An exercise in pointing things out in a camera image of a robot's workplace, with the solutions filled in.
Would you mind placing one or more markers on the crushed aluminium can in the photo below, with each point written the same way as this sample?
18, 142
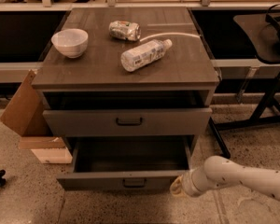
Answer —
125, 30

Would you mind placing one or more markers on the clear plastic water bottle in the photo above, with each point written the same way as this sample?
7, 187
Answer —
144, 54

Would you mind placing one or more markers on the white box on floor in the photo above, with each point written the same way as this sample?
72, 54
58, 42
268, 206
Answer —
53, 155

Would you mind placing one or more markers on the black folding chair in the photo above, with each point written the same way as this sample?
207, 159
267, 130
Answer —
263, 30

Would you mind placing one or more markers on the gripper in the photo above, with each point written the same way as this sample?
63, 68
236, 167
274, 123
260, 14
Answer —
187, 183

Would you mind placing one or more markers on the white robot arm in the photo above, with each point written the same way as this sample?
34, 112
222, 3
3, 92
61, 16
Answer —
219, 173

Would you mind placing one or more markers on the grey wooden drawer cabinet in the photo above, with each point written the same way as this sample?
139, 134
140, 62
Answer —
183, 78

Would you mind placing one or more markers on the grey drawer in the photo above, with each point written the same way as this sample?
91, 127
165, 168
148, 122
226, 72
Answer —
127, 122
127, 163

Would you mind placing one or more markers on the white ceramic bowl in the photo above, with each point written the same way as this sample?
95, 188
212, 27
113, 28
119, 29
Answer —
71, 43

